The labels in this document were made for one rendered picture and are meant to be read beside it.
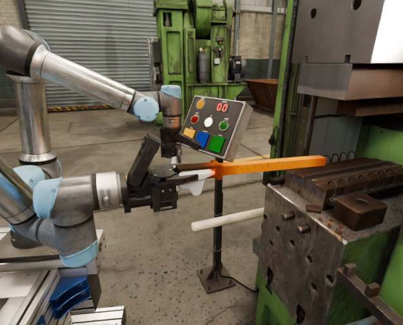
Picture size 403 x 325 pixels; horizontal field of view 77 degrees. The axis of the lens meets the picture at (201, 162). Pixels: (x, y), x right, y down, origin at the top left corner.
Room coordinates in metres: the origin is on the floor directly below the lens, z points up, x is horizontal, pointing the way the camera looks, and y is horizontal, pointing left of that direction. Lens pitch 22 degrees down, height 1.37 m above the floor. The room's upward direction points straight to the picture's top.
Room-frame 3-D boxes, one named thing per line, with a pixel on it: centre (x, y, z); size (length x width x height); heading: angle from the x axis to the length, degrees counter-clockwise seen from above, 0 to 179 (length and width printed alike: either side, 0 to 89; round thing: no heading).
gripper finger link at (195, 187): (0.52, 0.01, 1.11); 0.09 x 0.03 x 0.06; 107
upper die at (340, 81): (0.88, -0.56, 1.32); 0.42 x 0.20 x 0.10; 110
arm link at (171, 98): (0.97, 0.11, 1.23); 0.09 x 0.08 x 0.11; 104
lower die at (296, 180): (0.88, -0.56, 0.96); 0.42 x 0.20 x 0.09; 110
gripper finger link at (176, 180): (0.50, 0.05, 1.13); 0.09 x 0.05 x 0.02; 107
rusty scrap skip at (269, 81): (7.76, -2.25, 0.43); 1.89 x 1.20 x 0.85; 21
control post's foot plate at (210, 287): (1.30, -0.10, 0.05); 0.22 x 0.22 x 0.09; 20
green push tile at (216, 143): (1.14, -0.08, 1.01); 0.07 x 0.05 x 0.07; 45
